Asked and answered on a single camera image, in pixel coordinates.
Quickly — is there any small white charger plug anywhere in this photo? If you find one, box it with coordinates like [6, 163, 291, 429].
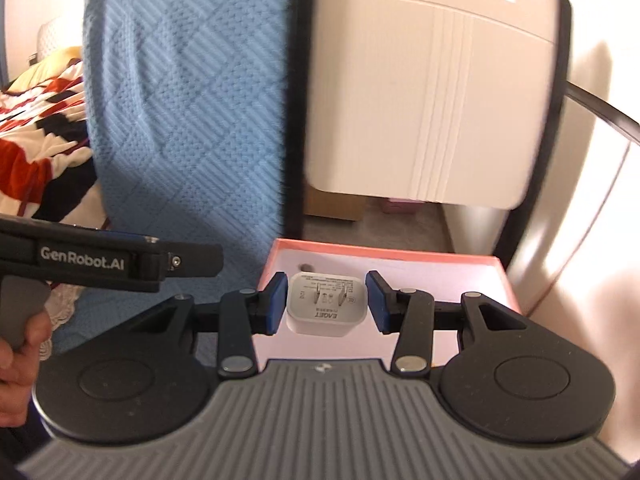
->
[286, 272, 368, 337]

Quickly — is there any person's left hand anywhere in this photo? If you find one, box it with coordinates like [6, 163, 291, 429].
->
[0, 311, 52, 428]

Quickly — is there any pink storage box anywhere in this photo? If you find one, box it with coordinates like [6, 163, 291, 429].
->
[254, 238, 520, 366]

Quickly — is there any red black white patterned blanket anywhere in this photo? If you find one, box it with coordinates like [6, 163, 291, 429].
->
[1, 47, 110, 229]

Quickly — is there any white cabinet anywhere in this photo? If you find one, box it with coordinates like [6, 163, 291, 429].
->
[301, 0, 574, 212]

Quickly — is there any blue textured chair cushion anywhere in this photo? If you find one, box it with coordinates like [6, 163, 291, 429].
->
[52, 0, 291, 353]

